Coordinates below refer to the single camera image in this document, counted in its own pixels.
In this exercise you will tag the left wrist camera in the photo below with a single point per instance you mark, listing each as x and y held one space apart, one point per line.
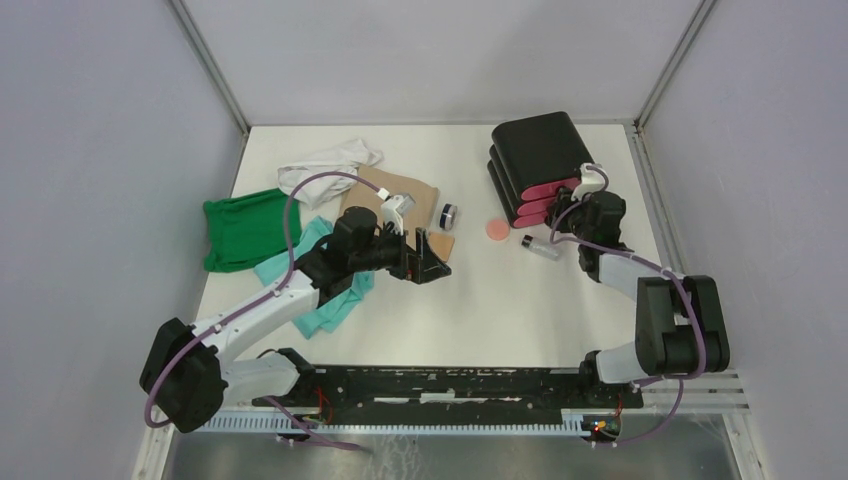
393 210

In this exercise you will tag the clear bottle black cap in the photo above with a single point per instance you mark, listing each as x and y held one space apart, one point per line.
539 247

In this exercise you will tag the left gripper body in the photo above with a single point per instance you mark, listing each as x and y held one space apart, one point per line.
389 253

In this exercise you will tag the white cloth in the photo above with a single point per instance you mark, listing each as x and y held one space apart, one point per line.
345 157

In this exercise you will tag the pink round sponge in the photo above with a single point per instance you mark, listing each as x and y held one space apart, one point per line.
497 229

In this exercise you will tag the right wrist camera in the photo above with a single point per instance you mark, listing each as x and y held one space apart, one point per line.
593 179

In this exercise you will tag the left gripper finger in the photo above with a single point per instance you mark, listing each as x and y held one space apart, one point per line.
423 255
426 274

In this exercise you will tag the green cloth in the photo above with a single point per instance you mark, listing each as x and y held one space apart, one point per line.
244 231

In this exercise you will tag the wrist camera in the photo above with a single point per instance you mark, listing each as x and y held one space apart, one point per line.
393 210
593 179

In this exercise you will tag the blue round jar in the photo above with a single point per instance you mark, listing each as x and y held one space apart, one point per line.
448 217

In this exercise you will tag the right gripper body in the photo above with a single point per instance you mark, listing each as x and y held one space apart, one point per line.
571 220

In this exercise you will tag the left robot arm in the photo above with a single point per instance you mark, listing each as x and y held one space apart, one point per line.
193 370

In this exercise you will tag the tan square compact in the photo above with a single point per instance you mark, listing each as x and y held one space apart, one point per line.
441 244

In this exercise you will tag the teal cloth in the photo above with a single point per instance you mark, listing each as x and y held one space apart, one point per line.
330 315

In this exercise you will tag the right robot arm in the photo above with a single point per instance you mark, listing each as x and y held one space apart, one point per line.
679 323

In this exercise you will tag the black pink drawer organizer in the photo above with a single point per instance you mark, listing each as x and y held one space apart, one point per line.
530 159

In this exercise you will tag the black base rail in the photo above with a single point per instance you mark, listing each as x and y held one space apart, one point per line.
383 395

